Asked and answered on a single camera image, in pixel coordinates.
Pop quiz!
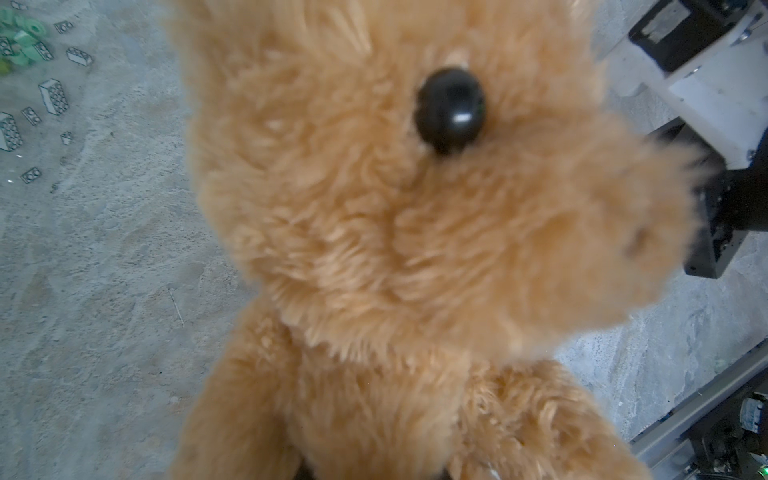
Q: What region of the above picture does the clear bag of green bricks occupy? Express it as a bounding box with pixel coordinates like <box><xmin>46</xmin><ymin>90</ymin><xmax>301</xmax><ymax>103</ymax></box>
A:
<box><xmin>1</xmin><ymin>1</ymin><xmax>97</xmax><ymax>194</ymax></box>

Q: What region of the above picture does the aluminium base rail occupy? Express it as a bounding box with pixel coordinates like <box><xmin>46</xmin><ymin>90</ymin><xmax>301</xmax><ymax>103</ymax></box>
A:
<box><xmin>631</xmin><ymin>340</ymin><xmax>767</xmax><ymax>479</ymax></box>

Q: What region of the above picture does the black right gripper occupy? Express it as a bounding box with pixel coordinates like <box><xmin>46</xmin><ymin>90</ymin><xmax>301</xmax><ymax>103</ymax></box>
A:
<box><xmin>651</xmin><ymin>118</ymin><xmax>767</xmax><ymax>279</ymax></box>

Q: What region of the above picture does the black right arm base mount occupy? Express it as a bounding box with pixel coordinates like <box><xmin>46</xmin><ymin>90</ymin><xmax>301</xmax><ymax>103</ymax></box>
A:
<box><xmin>684</xmin><ymin>368</ymin><xmax>767</xmax><ymax>479</ymax></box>

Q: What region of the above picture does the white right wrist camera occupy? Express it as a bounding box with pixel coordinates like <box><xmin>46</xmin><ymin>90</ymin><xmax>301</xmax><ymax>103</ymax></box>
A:
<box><xmin>607</xmin><ymin>1</ymin><xmax>767</xmax><ymax>169</ymax></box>

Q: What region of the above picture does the tan plush teddy bear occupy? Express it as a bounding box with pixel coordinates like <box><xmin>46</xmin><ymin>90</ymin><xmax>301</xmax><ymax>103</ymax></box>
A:
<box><xmin>166</xmin><ymin>1</ymin><xmax>700</xmax><ymax>479</ymax></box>

